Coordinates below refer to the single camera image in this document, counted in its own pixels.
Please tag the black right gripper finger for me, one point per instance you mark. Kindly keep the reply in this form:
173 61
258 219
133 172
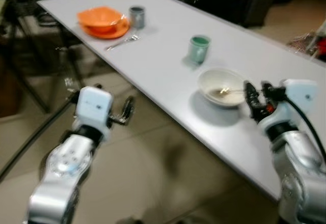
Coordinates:
267 90
251 99

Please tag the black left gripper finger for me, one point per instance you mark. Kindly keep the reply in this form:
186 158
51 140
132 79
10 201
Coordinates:
129 108

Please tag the silver spoon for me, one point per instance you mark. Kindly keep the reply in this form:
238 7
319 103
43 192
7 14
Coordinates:
226 89

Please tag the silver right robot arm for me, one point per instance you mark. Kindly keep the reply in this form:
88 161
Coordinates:
298 168

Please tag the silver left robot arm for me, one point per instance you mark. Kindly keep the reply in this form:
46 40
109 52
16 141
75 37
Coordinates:
63 170

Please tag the white bowl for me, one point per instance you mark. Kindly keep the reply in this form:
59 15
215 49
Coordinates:
211 94

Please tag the silver fork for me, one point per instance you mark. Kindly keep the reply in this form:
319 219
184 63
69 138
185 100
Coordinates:
122 42

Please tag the red object with patterned cloth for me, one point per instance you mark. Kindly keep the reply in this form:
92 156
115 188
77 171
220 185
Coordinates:
318 46

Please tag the green cup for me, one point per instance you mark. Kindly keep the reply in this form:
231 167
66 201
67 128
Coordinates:
199 50

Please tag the orange plate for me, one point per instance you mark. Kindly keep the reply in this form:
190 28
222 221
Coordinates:
114 33

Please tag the black bag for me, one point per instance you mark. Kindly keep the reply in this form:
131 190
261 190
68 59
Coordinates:
259 7

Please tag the grey cup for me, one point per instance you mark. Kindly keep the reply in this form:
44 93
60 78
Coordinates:
137 18

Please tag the orange bowl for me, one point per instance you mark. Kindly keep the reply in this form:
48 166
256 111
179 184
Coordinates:
99 18

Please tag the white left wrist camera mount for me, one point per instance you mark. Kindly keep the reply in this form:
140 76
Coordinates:
94 107

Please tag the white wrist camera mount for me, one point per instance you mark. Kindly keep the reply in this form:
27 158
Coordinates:
301 94
94 107

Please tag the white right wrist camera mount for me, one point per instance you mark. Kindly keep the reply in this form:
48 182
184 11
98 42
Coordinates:
301 94

